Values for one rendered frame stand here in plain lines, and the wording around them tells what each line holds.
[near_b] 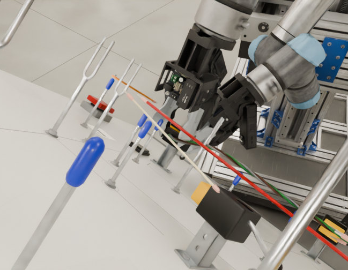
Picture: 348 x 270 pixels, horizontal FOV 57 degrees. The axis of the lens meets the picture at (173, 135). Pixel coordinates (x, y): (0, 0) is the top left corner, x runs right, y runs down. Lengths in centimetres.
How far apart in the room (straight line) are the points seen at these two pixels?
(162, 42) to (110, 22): 63
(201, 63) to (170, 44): 252
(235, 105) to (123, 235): 48
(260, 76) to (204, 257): 46
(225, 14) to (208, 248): 31
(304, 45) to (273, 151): 124
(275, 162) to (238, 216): 157
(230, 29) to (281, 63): 24
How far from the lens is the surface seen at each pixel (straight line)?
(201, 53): 50
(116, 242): 27
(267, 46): 86
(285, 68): 70
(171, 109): 58
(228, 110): 68
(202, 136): 71
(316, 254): 80
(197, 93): 48
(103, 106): 75
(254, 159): 183
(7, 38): 21
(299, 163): 189
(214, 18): 48
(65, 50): 308
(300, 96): 79
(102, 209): 31
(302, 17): 85
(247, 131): 73
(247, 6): 49
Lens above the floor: 163
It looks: 48 degrees down
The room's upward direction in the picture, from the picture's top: straight up
